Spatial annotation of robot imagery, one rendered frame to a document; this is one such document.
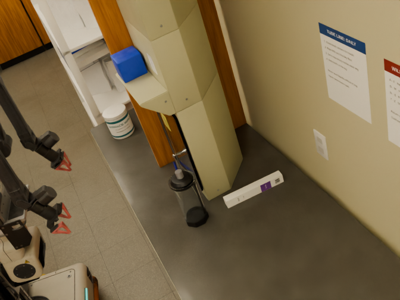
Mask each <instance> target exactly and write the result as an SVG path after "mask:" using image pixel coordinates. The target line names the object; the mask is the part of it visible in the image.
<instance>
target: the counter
mask: <svg viewBox="0 0 400 300"><path fill-rule="evenodd" d="M127 112H128V113H129V116H130V118H131V120H132V123H133V125H134V128H135V130H134V132H133V133H132V134H131V135H130V136H129V137H127V138H124V139H114V138H113V136H112V134H111V132H110V130H109V128H108V126H107V124H106V122H104V123H102V124H100V125H97V126H95V127H93V128H92V129H91V130H90V132H91V134H92V136H93V138H94V140H95V141H96V143H97V145H98V147H99V149H100V150H101V152H102V154H103V156H104V158H105V160H106V162H107V163H108V165H109V167H110V169H111V171H112V173H113V175H114V176H115V178H116V180H117V182H118V184H119V185H120V187H121V190H122V191H123V193H124V195H125V197H126V198H127V200H128V202H129V204H130V206H131V208H132V210H133V211H134V213H135V215H136V217H137V219H138V220H139V222H140V225H141V226H142V228H143V230H144V232H145V233H146V235H147V237H148V239H149V241H150V243H151V245H152V246H153V248H154V250H155V252H156V253H157V255H158V258H159V259H160V261H161V263H162V265H163V267H164V268H165V270H166V272H167V274H168V276H169V278H170V280H171V281H172V283H173V285H174V287H175V288H176V290H177V293H178V294H179V296H180V298H181V300H400V258H399V257H398V256H397V255H396V254H394V253H393V252H392V251H391V250H390V249H389V248H388V247H387V246H386V245H384V244H383V243H382V242H381V241H380V240H378V238H376V237H375V236H374V235H373V234H372V233H371V232H369V231H368V230H367V229H366V228H365V227H364V226H363V225H362V224H361V223H359V222H358V221H357V220H356V219H355V218H353V216H352V215H350V214H349V213H348V212H347V211H346V210H345V209H343V208H342V207H341V206H340V205H339V204H338V203H337V202H336V201H335V200H333V199H332V198H331V197H330V196H329V195H328V194H327V193H325V191H323V190H322V189H321V188H320V187H319V186H317V185H316V184H315V183H314V182H313V181H312V180H311V179H310V178H309V177H307V176H306V175H305V174H304V173H303V172H302V171H301V170H300V169H298V168H297V167H296V166H295V165H294V164H292V163H291V162H290V161H289V160H288V159H287V158H286V157H285V156H284V155H282V154H281V153H280V152H279V151H278V150H277V149H276V148H275V147H274V146H272V145H271V144H270V143H269V142H267V141H266V140H265V139H264V138H263V137H262V136H261V135H260V134H259V133H257V132H256V131H255V130H254V129H253V128H252V127H251V126H250V125H249V124H247V123H245V124H244V125H242V126H240V127H238V128H236V129H235V132H236V136H237V140H238V142H239V146H240V150H241V153H242V157H243V160H242V162H241V165H240V167H239V170H238V172H237V175H236V177H235V180H234V182H233V185H232V188H231V189H230V190H228V191H226V192H225V193H222V194H221V195H219V196H217V197H215V198H213V199H212V200H210V201H209V200H208V199H207V198H206V197H205V195H204V194H203V193H202V192H201V191H200V189H199V188H198V190H199V193H200V196H201V198H202V201H203V203H204V207H205V209H206V210H207V212H208V215H209V217H208V220H207V222H206V223H205V224H203V225H201V226H199V227H189V226H188V225H187V223H186V221H185V219H184V215H183V212H182V210H181V207H180V205H179V203H178V200H177V198H176V196H175V193H174V191H173V190H171V189H170V187H169V185H168V181H169V179H170V177H171V176H172V175H173V174H175V171H176V169H175V167H174V164H173V162H175V160H174V161H172V162H170V163H168V164H167V165H165V166H163V167H161V168H160V167H159V165H158V163H157V161H156V159H155V156H154V154H153V151H152V149H151V147H150V145H149V142H148V140H147V138H146V136H145V133H144V131H143V128H142V126H141V124H140V121H139V119H138V117H137V115H136V112H135V109H134V108H132V109H130V110H128V111H127ZM278 170H279V171H280V172H281V174H282V176H283V180H284V182H282V183H280V184H278V185H276V186H273V187H271V188H269V189H267V190H265V191H263V192H261V193H259V194H257V195H255V196H253V197H251V198H249V199H247V200H245V201H243V202H241V203H238V204H236V205H234V206H232V207H230V208H228V207H227V205H226V204H225V202H224V199H223V197H224V196H226V195H228V194H230V193H232V192H234V191H236V190H238V189H240V188H243V187H245V186H247V185H249V184H251V183H253V182H256V181H257V180H259V179H262V178H263V177H265V176H268V175H270V174H272V173H274V172H276V171H278Z"/></svg>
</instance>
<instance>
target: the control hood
mask: <svg viewBox="0 0 400 300"><path fill-rule="evenodd" d="M147 71H148V70H147ZM116 76H117V77H118V79H119V80H120V81H121V82H122V84H123V85H124V87H125V88H126V89H127V90H128V91H129V93H130V94H131V96H132V97H133V98H134V99H135V100H136V102H137V103H138V104H139V105H140V106H141V107H142V108H146V109H149V110H153V111H156V112H158V113H162V114H166V115H173V114H175V113H176V111H175V109H174V106H173V103H172V101H171V98H170V95H169V92H168V91H167V90H166V88H165V87H164V86H163V85H162V84H161V83H160V82H159V81H158V80H157V79H156V78H155V77H154V76H153V75H152V74H151V73H150V72H149V71H148V72H147V73H146V74H144V75H142V76H140V77H138V78H136V79H133V80H131V81H129V82H127V83H125V82H124V81H123V80H122V79H121V77H120V76H119V75H118V73H116Z"/></svg>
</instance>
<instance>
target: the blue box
mask: <svg viewBox="0 0 400 300"><path fill-rule="evenodd" d="M110 57H111V59H112V61H113V64H114V66H115V69H116V70H117V73H118V75H119V76H120V77H121V79H122V80H123V81H124V82H125V83H127V82H129V81H131V80H133V79H136V78H138V77H140V76H142V75H144V74H146V73H147V72H148V71H147V69H146V66H145V63H144V61H143V58H142V56H141V54H140V52H139V51H138V50H137V49H136V48H135V47H134V46H133V45H132V46H130V47H128V48H126V49H123V50H121V51H119V52H116V53H115V54H112V55H110Z"/></svg>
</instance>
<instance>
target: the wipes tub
mask: <svg viewBox="0 0 400 300"><path fill-rule="evenodd" d="M102 116H103V118H104V120H105V122H106V124H107V126H108V128H109V130H110V132H111V134H112V136H113V138H114V139H124V138H127V137H129V136H130V135H131V134H132V133H133V132H134V130H135V128H134V125H133V123H132V120H131V118H130V116H129V113H128V112H127V109H126V107H125V105H124V104H114V105H112V106H110V107H108V108H107V109H105V110H104V112H103V113H102Z"/></svg>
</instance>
